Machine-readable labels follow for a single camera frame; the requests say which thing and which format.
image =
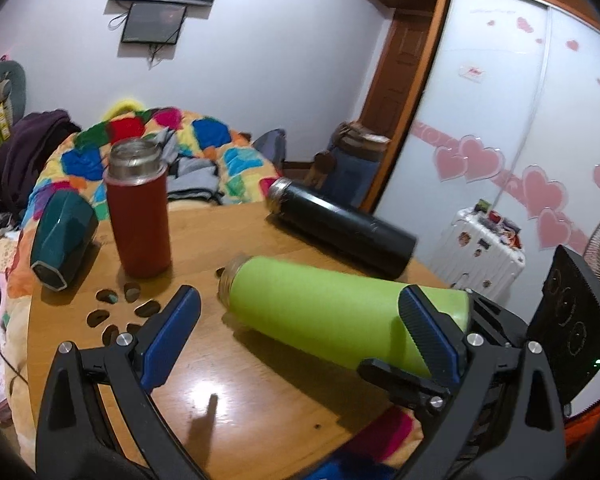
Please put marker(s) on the grey clothing on bed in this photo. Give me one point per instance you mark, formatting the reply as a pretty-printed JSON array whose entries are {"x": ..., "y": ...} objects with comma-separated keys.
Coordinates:
[{"x": 188, "y": 177}]

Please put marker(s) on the white suitcase with stickers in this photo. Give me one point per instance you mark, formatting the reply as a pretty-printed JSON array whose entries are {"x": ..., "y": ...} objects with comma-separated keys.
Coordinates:
[{"x": 477, "y": 251}]

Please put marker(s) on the wooden door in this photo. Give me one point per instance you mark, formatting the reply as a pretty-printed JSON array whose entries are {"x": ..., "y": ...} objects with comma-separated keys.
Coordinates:
[{"x": 395, "y": 72}]

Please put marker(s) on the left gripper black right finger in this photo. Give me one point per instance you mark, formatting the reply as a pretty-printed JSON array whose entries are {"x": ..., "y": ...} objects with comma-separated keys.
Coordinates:
[{"x": 500, "y": 416}]

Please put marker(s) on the green thermos cup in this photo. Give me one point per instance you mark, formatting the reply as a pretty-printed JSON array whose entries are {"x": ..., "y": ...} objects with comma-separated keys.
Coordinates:
[{"x": 346, "y": 318}]

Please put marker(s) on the dark teal faceted cup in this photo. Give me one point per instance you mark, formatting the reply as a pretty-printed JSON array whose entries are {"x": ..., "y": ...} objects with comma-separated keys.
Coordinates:
[{"x": 65, "y": 230}]

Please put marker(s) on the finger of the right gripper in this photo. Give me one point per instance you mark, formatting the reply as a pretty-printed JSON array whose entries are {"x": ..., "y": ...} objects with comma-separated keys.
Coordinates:
[{"x": 418, "y": 394}]

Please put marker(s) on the small dark wall monitor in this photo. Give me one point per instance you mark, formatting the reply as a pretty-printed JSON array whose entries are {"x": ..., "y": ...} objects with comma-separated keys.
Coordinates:
[{"x": 153, "y": 23}]

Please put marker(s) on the white wardrobe pink hearts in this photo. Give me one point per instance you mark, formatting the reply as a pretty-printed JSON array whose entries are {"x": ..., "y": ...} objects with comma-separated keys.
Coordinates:
[{"x": 510, "y": 114}]

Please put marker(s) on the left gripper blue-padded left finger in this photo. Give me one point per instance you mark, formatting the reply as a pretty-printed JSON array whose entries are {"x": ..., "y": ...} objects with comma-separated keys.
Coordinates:
[{"x": 75, "y": 438}]

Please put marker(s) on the colourful patchwork blanket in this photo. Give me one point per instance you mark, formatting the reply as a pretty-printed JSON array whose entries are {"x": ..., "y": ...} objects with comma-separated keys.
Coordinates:
[{"x": 63, "y": 180}]

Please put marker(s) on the dark purple clothing pile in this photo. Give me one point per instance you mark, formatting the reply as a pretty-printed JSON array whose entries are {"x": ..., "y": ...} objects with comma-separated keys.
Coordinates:
[{"x": 24, "y": 155}]

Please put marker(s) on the red thermos steel top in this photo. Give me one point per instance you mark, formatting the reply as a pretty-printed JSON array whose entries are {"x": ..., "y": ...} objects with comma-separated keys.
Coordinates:
[{"x": 135, "y": 182}]

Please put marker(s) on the black thermos bottle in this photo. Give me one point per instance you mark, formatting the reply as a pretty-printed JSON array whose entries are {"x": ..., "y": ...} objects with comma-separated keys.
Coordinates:
[{"x": 371, "y": 244}]

